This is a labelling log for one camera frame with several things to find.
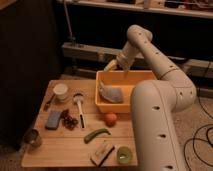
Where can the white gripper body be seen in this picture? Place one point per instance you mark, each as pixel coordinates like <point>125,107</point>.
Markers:
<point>126,57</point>

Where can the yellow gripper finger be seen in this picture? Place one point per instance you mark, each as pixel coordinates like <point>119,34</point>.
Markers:
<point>112,65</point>
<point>126,73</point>

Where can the blue sponge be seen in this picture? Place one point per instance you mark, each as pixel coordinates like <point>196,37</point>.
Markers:
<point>53,120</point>

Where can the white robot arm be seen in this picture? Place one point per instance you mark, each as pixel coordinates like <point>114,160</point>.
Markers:
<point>154,101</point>

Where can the yellow plastic bin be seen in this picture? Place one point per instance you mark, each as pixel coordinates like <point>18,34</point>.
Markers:
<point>126,83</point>

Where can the grey cloth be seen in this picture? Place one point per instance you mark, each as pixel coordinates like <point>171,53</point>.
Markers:
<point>111,94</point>

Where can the metal stand pole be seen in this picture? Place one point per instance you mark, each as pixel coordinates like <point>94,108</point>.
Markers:
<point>72,37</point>

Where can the orange fruit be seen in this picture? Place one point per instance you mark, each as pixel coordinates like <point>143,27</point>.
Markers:
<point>110,119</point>

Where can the white paper cup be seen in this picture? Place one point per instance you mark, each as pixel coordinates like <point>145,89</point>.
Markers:
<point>61,91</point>

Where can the brown pine cone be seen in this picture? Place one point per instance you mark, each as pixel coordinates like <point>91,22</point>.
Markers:
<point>68,121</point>

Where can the green chili pepper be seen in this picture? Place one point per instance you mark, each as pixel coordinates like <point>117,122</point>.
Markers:
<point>94,134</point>

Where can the upper wooden shelf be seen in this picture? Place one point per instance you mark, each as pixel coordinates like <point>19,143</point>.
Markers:
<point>143,6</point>

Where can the green small cup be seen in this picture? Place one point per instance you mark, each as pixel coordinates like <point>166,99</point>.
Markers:
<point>124,155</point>

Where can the metal cup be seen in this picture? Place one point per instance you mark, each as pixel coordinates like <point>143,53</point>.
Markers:
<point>33,138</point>

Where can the metal shelf rail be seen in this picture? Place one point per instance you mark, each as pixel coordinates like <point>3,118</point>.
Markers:
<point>192,67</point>

